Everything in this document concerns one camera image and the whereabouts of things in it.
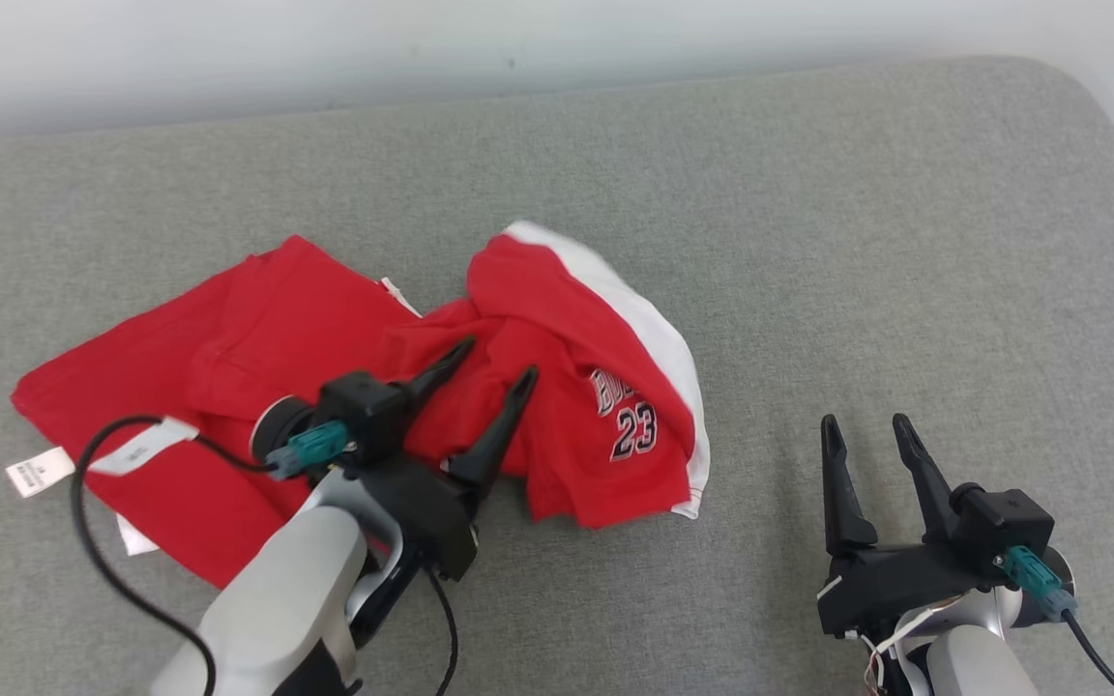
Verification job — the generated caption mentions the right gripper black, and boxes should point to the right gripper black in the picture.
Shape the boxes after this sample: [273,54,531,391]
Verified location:
[816,413,990,640]

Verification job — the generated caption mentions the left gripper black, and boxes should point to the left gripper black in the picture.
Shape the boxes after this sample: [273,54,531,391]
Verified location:
[349,335,540,583]

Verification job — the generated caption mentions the red shorts with white stripe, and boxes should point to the red shorts with white stripe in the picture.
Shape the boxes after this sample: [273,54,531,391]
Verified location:
[378,220,711,531]

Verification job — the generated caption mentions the red white number 23 jersey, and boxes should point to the red white number 23 jersey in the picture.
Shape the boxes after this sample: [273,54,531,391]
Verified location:
[6,235,442,591]

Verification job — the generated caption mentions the thin white red wire bundle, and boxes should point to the thin white red wire bundle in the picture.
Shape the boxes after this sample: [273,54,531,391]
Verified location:
[847,619,918,696]

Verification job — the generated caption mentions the right black cable teal connector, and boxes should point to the right black cable teal connector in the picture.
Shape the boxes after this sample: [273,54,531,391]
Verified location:
[995,545,1114,696]

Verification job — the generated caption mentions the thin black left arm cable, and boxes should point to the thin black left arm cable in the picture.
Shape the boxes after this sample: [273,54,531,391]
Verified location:
[425,565,459,696]

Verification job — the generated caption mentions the white cable label tag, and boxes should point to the white cable label tag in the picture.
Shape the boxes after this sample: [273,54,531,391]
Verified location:
[88,417,200,477]

